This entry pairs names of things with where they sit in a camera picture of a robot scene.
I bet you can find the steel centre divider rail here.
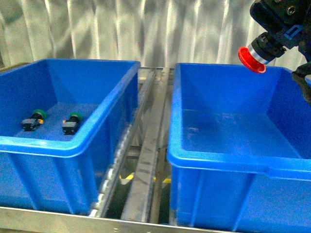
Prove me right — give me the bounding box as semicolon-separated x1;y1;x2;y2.
121;68;171;223

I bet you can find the steel front shelf rail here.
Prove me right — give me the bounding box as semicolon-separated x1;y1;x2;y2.
0;206;239;233

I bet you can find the white roller track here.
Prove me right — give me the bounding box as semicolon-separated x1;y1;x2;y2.
88;109;138;218

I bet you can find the red mushroom push button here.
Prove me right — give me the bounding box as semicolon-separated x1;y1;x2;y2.
238;32;286;74

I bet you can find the blue bin with buttons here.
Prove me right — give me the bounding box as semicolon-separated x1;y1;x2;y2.
0;59;140;215

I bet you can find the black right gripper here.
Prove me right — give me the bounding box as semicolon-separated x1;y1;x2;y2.
250;0;311;105

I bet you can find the green push button middle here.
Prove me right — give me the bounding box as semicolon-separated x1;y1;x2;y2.
62;112;82;135

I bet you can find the grey curtain backdrop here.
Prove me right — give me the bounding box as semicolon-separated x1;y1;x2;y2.
0;0;292;71

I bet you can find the empty blue target bin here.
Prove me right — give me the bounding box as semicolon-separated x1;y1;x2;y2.
168;63;311;233

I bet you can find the green push button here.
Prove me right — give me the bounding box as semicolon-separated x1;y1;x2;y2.
21;109;47;132
62;112;82;135

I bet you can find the green push button left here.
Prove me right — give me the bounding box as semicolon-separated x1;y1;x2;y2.
21;109;47;132

